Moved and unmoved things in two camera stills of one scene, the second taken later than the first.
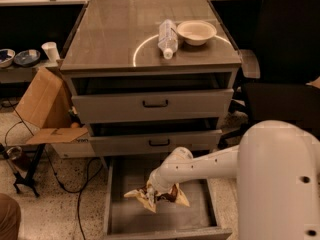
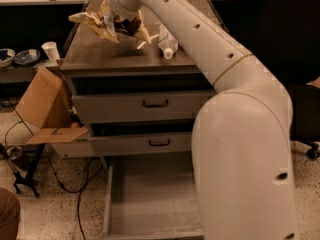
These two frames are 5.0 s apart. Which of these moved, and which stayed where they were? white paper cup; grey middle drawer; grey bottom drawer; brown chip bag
Moved: brown chip bag
Stayed: grey middle drawer; white paper cup; grey bottom drawer
